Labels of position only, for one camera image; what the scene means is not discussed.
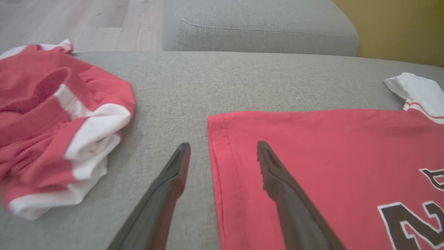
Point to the large yellow sofa backrest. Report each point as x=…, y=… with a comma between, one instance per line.
x=399, y=27

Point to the red white numbered jersey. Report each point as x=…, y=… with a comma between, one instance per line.
x=312, y=156

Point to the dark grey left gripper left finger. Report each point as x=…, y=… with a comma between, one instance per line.
x=156, y=208

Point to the long grey sofa seat cushion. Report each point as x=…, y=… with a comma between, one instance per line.
x=260, y=21

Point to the large grey sofa seat cushion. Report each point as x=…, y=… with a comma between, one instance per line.
x=194, y=86

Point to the red white striped shorts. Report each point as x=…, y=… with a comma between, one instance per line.
x=41, y=132

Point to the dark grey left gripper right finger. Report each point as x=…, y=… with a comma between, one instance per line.
x=295, y=215

